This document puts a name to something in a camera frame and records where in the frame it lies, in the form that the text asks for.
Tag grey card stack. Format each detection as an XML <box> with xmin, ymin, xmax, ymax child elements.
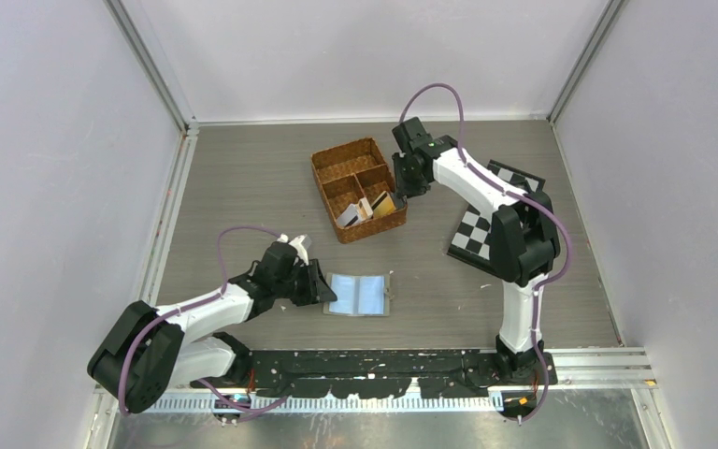
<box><xmin>390</xmin><ymin>193</ymin><xmax>407</xmax><ymax>211</ymax></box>

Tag black white checkerboard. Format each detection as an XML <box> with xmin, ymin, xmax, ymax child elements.
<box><xmin>447</xmin><ymin>159</ymin><xmax>546</xmax><ymax>274</ymax></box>

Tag gold credit card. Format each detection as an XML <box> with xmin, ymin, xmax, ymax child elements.
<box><xmin>371</xmin><ymin>191</ymin><xmax>397</xmax><ymax>218</ymax></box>

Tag striped grey card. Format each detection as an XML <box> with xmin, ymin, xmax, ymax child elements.
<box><xmin>336</xmin><ymin>204</ymin><xmax>363</xmax><ymax>227</ymax></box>

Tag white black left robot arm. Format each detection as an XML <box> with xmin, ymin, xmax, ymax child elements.
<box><xmin>86</xmin><ymin>235</ymin><xmax>337</xmax><ymax>414</ymax></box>

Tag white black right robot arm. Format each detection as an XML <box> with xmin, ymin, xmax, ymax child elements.
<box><xmin>392</xmin><ymin>118</ymin><xmax>561</xmax><ymax>384</ymax></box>

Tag taupe leather card holder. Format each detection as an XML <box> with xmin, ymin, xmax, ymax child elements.
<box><xmin>323</xmin><ymin>273</ymin><xmax>393</xmax><ymax>317</ymax></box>

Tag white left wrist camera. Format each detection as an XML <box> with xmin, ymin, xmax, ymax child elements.
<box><xmin>277</xmin><ymin>233</ymin><xmax>311</xmax><ymax>266</ymax></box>

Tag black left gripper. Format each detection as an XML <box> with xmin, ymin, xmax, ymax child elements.
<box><xmin>274</xmin><ymin>259</ymin><xmax>336</xmax><ymax>307</ymax></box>

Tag woven brown compartment basket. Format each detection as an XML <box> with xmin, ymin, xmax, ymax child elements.
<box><xmin>310</xmin><ymin>138</ymin><xmax>408</xmax><ymax>244</ymax></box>

